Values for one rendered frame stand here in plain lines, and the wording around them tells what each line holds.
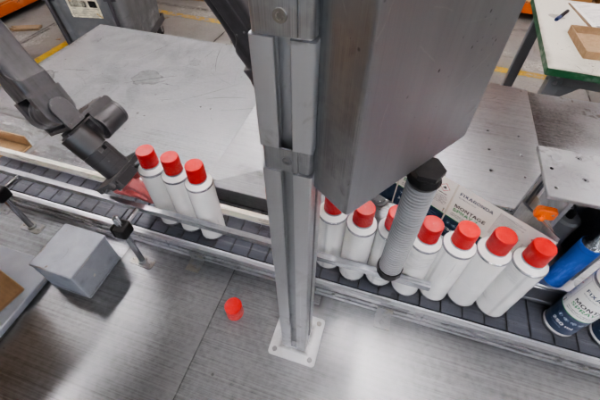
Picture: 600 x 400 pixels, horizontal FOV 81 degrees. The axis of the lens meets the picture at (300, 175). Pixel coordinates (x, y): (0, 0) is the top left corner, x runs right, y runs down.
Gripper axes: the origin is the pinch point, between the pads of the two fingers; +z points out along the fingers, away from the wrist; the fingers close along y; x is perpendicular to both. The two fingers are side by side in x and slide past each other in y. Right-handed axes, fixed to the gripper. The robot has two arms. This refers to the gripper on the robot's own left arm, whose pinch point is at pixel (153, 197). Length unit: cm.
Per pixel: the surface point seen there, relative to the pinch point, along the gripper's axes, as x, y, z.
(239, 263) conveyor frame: -13.5, -6.1, 18.6
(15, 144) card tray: 51, 12, -26
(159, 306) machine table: -1.2, -17.8, 13.6
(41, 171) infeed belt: 31.3, 2.2, -17.2
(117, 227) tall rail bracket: -2.6, -10.5, -2.8
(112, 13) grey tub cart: 147, 159, -54
